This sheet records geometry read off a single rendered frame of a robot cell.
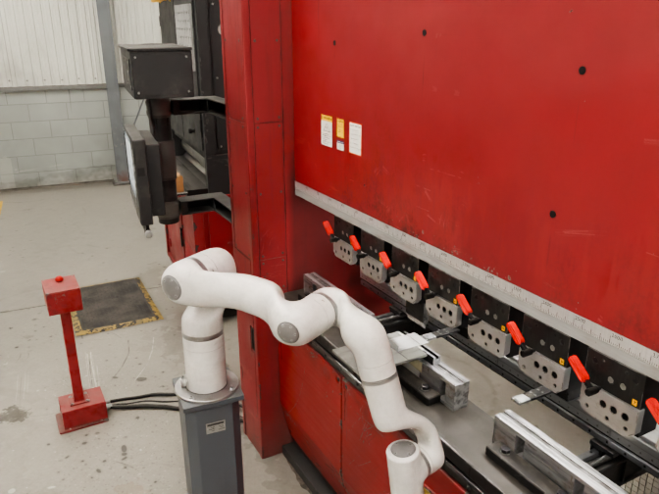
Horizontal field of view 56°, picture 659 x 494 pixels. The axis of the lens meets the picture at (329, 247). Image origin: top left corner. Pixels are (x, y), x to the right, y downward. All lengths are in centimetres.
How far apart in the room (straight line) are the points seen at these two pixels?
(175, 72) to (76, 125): 630
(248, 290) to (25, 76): 738
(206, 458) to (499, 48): 141
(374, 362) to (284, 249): 138
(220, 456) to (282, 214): 115
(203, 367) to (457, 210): 86
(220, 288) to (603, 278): 94
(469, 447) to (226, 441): 72
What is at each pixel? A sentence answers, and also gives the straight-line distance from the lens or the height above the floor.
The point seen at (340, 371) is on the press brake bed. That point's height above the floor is 79.
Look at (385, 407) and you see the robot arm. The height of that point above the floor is 118.
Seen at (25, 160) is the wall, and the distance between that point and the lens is 895.
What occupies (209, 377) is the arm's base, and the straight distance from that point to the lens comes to 188.
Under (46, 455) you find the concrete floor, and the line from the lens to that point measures 357.
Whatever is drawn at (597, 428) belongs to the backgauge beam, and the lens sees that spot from 204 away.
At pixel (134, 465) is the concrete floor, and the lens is 336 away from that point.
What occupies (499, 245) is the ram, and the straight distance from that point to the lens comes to 170.
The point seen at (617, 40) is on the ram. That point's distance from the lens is 144.
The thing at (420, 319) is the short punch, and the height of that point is 110.
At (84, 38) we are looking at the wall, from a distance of 879.
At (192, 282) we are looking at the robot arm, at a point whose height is 139.
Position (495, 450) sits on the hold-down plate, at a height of 91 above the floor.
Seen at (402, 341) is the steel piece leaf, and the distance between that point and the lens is 218.
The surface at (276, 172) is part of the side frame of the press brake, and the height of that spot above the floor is 144.
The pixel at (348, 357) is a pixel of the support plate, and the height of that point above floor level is 100.
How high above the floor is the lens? 204
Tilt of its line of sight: 20 degrees down
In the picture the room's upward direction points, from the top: straight up
